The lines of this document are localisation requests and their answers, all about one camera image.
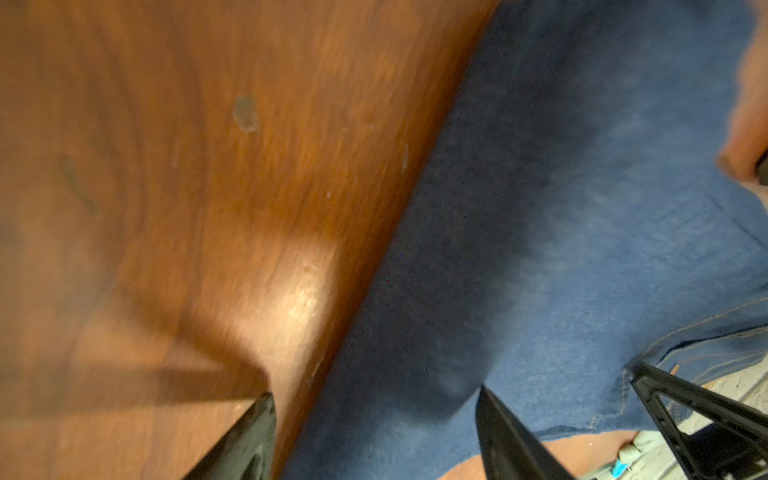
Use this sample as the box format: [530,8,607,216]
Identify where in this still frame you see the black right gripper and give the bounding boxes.
[632,363,767,480]

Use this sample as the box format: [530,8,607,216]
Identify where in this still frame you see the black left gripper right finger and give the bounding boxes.
[475,385,574,480]

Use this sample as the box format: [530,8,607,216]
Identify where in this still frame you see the blue denim trousers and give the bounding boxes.
[282,1,767,479]

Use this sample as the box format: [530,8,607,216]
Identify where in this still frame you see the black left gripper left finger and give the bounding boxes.
[183,392,276,480]

